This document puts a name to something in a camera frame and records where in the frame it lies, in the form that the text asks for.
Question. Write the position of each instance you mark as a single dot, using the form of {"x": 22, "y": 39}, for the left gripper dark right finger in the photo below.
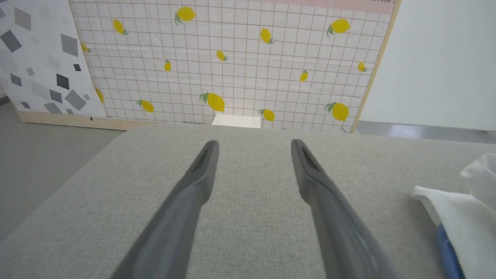
{"x": 341, "y": 232}

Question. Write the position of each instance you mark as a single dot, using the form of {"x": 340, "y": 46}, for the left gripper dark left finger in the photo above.
{"x": 170, "y": 232}

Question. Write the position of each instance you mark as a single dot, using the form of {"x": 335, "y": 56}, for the blue and white garment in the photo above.
{"x": 469, "y": 217}

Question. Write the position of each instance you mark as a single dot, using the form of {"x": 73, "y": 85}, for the white box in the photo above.
{"x": 236, "y": 121}

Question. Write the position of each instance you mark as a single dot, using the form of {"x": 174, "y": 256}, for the lemon print grid partition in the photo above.
{"x": 248, "y": 50}

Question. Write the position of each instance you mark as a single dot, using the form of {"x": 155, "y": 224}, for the grey squares print partition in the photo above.
{"x": 35, "y": 58}

